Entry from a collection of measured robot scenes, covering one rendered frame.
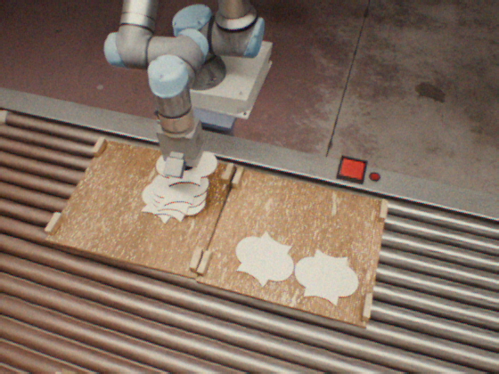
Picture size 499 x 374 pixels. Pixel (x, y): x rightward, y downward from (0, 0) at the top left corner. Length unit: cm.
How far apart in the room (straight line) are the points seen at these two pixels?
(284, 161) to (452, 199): 47
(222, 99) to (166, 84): 57
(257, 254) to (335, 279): 20
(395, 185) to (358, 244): 23
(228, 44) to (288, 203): 48
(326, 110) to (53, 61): 185
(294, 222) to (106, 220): 49
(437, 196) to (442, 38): 227
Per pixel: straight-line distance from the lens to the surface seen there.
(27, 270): 126
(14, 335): 120
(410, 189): 131
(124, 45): 104
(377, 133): 269
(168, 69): 90
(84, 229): 124
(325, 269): 110
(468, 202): 134
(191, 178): 110
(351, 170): 129
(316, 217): 118
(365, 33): 338
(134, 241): 118
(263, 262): 110
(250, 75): 150
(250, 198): 120
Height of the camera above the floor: 193
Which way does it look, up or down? 56 degrees down
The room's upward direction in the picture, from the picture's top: 2 degrees counter-clockwise
